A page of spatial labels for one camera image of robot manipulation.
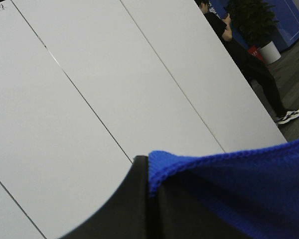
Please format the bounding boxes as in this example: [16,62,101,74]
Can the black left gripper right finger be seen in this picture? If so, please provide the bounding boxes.
[149,183,248,239]

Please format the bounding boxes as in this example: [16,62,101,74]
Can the potted green plant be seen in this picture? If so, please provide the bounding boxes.
[224,0,282,65]

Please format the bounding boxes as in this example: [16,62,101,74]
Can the person in black clothes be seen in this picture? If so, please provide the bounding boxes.
[195,0,299,124]

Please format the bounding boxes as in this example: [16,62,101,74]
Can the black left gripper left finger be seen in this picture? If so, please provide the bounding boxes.
[62,156,148,239]

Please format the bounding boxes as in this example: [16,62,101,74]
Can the blue microfibre towel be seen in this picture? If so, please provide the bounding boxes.
[148,139,299,239]

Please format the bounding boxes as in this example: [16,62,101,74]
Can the blue display board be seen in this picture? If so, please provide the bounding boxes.
[210,0,299,52]

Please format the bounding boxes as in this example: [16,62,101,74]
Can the red small box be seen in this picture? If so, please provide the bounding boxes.
[248,45,259,57]

